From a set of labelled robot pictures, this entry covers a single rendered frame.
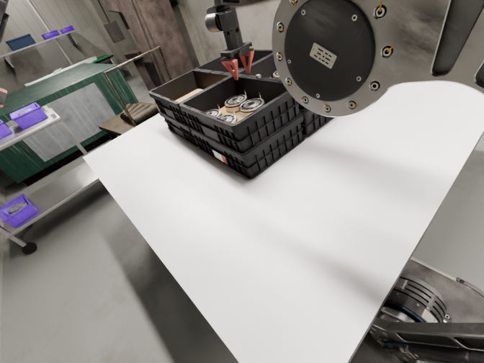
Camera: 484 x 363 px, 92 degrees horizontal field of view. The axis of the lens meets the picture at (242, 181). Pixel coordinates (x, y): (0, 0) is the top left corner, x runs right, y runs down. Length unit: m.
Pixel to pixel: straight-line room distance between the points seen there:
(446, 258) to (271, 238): 1.05
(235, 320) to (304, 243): 0.25
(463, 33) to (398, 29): 0.06
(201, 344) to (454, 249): 1.32
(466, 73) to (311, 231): 0.46
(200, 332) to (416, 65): 1.34
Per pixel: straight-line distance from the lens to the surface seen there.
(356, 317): 0.58
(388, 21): 0.36
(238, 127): 0.72
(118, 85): 3.93
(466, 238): 1.65
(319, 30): 0.39
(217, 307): 0.62
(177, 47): 4.48
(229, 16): 0.90
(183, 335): 1.46
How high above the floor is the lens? 1.25
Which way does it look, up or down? 39 degrees down
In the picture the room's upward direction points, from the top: 20 degrees counter-clockwise
